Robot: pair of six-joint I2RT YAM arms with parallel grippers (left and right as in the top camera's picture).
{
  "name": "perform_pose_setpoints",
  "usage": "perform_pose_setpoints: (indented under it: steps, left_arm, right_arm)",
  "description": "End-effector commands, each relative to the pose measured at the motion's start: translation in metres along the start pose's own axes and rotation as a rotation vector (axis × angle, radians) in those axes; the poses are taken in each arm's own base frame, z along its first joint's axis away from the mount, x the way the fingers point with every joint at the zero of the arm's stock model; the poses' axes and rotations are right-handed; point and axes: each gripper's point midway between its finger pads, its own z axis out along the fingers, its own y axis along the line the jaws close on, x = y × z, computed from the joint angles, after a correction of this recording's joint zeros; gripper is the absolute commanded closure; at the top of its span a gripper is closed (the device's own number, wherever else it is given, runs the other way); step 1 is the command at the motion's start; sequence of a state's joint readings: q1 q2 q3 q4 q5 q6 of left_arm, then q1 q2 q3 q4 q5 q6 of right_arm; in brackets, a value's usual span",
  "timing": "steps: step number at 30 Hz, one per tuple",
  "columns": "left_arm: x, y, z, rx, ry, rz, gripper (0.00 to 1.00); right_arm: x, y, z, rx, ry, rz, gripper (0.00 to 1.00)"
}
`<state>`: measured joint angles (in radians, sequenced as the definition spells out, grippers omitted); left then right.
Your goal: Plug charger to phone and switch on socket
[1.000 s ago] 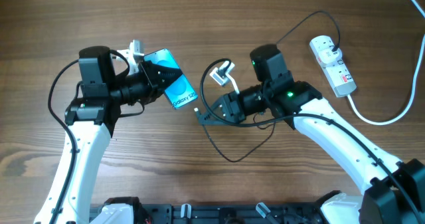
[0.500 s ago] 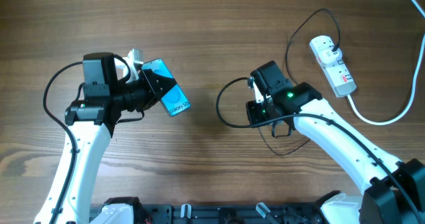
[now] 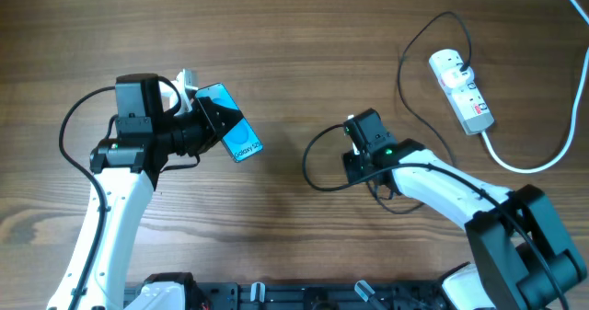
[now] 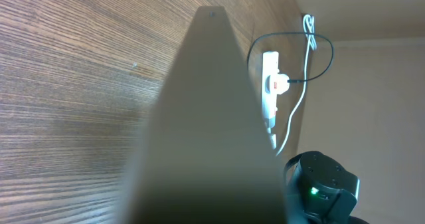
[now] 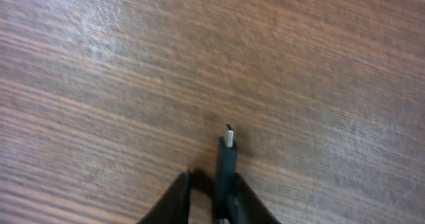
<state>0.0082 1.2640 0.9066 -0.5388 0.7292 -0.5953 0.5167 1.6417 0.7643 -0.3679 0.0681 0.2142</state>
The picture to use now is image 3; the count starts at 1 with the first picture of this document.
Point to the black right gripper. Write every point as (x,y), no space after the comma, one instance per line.
(351,161)

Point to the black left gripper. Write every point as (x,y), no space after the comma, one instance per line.
(213,110)

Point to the teal Galaxy smartphone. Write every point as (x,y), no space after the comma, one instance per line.
(241,142)

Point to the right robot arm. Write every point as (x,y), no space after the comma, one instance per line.
(524,258)

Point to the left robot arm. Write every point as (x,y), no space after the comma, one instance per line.
(96,274)

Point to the white USB charger plug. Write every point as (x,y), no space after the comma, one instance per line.
(454,77)

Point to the white power strip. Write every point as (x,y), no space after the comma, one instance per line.
(466,101)

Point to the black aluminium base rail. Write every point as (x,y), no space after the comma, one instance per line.
(260,296)

